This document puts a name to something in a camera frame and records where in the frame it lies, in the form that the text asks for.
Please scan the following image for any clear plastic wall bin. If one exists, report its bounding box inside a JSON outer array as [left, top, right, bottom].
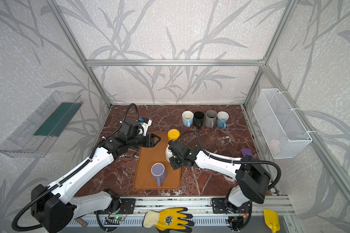
[[0, 91, 83, 158]]

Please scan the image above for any yellow mug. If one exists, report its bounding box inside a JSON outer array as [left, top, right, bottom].
[[167, 129, 180, 141]]

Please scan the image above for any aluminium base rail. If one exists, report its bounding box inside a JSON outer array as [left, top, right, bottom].
[[67, 196, 295, 228]]

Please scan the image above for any pink object in basket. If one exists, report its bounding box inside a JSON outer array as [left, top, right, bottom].
[[269, 139, 281, 155]]

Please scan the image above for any yellow black work glove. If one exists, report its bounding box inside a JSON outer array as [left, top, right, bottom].
[[143, 207, 194, 233]]

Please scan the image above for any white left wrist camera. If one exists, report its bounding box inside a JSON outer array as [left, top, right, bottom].
[[134, 117, 152, 136]]

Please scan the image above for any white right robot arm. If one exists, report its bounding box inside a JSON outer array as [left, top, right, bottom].
[[166, 131, 282, 213]]

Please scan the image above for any white mug with lettering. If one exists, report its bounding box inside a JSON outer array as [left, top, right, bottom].
[[165, 146, 173, 162]]

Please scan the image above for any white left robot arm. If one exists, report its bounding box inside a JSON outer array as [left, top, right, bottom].
[[11, 111, 161, 233]]

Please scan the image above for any white wire wall basket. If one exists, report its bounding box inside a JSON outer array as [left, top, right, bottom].
[[253, 88, 313, 159]]

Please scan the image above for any light blue mug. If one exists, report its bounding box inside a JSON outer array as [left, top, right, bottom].
[[182, 111, 194, 128]]

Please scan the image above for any purple spatula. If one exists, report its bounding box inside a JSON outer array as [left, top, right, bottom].
[[241, 149, 254, 157]]

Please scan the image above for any black mug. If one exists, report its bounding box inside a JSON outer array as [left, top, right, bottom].
[[193, 111, 205, 130]]

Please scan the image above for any teal dotted mug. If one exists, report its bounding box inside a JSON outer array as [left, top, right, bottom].
[[217, 111, 229, 129]]

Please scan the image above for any purple mug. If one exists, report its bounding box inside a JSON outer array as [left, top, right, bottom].
[[151, 163, 167, 187]]

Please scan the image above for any yellow plastic scoop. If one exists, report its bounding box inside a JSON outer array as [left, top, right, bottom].
[[263, 209, 281, 233]]

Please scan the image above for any grey mug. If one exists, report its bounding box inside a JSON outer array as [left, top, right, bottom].
[[204, 110, 217, 129]]

